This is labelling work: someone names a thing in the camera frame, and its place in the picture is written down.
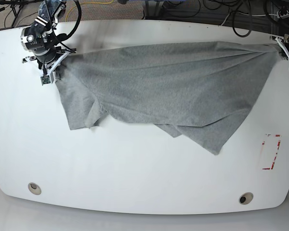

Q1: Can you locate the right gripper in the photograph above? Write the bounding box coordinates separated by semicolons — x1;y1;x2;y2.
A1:
22;47;77;82

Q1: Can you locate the grey t-shirt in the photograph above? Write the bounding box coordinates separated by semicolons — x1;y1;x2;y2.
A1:
56;41;281;155

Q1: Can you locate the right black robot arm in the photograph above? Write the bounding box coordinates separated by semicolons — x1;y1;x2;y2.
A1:
20;0;82;85

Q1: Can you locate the white power strip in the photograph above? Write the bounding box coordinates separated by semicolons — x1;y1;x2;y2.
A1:
276;9;289;19

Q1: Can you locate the red tape rectangle marking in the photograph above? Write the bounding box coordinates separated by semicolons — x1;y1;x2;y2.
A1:
259;134;282;170

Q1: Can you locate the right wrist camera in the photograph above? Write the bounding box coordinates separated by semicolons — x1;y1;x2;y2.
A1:
40;75;51;85

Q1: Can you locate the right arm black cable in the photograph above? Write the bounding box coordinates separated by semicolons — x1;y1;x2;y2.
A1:
55;0;82;51

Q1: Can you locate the yellow cable on floor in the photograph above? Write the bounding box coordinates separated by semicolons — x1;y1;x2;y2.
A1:
65;0;115;22

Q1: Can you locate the left table cable grommet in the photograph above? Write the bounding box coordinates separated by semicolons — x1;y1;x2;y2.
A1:
28;183;41;195

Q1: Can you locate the table cable grommet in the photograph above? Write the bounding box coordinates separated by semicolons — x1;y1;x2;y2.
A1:
239;192;253;205
28;183;41;195

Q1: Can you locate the right table cable grommet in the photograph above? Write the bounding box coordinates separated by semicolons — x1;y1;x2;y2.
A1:
239;192;253;205

